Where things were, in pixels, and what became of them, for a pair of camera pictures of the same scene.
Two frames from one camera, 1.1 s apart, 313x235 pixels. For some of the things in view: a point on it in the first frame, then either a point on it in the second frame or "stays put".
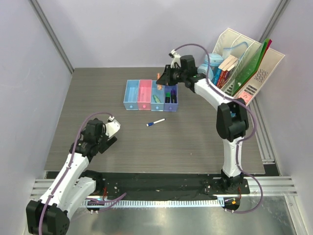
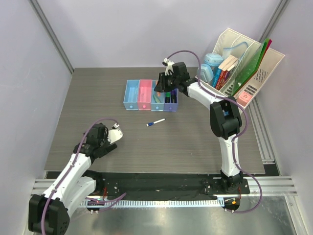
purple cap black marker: x=174 y=99 stays put
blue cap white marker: x=154 y=122 stays put
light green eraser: x=157 y=100 stays put
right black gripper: x=164 y=79 to x=161 y=86
